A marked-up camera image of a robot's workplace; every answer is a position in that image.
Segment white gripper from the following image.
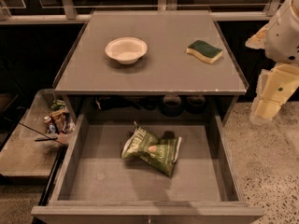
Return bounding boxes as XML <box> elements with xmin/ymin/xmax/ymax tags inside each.
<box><xmin>245</xmin><ymin>24</ymin><xmax>299</xmax><ymax>124</ymax></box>

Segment green jalapeno chip bag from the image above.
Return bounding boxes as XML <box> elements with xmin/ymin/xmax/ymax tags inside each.
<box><xmin>121</xmin><ymin>122</ymin><xmax>182</xmax><ymax>177</ymax></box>

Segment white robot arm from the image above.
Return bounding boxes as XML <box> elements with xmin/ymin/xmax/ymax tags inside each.
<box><xmin>245</xmin><ymin>0</ymin><xmax>299</xmax><ymax>125</ymax></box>

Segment grey cabinet counter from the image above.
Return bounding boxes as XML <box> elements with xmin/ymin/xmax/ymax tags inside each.
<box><xmin>51</xmin><ymin>10</ymin><xmax>249</xmax><ymax>123</ymax></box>

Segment open grey top drawer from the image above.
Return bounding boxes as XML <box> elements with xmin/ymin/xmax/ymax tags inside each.
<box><xmin>32</xmin><ymin>113</ymin><xmax>263</xmax><ymax>224</ymax></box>

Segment green and yellow sponge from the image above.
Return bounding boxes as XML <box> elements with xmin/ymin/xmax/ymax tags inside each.
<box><xmin>186</xmin><ymin>40</ymin><xmax>223</xmax><ymax>64</ymax></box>

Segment snack packages in bin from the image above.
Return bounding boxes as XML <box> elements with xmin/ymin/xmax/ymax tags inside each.
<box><xmin>50</xmin><ymin>100</ymin><xmax>75</xmax><ymax>134</ymax></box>

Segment soda can in bin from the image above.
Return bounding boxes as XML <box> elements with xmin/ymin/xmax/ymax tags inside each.
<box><xmin>44</xmin><ymin>116</ymin><xmax>57</xmax><ymax>133</ymax></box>

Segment black stick on bin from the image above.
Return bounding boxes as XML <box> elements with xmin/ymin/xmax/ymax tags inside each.
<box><xmin>19</xmin><ymin>122</ymin><xmax>67</xmax><ymax>147</ymax></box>

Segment metal window railing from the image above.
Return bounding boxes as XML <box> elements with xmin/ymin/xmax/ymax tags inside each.
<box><xmin>0</xmin><ymin>0</ymin><xmax>285</xmax><ymax>24</ymax></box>

